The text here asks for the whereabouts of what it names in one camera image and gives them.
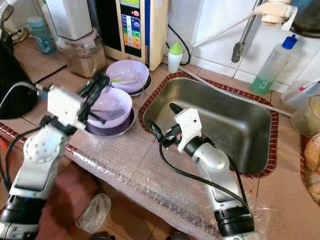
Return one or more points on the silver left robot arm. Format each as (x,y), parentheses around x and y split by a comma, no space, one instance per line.
(37,160)

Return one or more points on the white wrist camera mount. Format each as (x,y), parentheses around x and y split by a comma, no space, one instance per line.
(65,107)
(189,125)

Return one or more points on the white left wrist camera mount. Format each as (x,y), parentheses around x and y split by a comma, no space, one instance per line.
(65,107)

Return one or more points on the small white bottle green cap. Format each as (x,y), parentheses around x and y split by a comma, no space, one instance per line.
(174,60)

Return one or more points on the metal fork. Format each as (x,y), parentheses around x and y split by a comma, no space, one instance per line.
(110,116)

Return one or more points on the teal plastic bottle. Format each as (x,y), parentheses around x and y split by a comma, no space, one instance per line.
(41,36)

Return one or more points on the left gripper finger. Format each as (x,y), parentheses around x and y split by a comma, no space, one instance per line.
(89,84)
(101,86)

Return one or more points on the crumpled clear plastic bag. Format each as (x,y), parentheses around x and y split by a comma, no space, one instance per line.
(94,214)

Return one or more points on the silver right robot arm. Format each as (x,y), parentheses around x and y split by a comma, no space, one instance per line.
(217,175)

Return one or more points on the beige black water ionizer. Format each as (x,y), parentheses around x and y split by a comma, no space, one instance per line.
(135,30)

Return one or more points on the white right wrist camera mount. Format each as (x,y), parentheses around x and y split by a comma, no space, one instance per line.
(189,125)

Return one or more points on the shallow steel bowl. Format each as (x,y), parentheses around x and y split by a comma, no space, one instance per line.
(120,131)
(146,86)

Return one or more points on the black electric kettle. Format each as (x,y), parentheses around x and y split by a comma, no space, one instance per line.
(15,85)

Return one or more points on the purple plastic bowl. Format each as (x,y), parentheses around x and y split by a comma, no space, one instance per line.
(130,74)
(115,102)

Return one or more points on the green dish soap bottle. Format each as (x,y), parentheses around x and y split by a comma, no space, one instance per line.
(272,67)

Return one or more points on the stainless steel sink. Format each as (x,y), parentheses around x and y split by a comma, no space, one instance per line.
(215,125)

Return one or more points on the large bag of orange food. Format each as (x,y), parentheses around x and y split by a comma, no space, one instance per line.
(312,170)

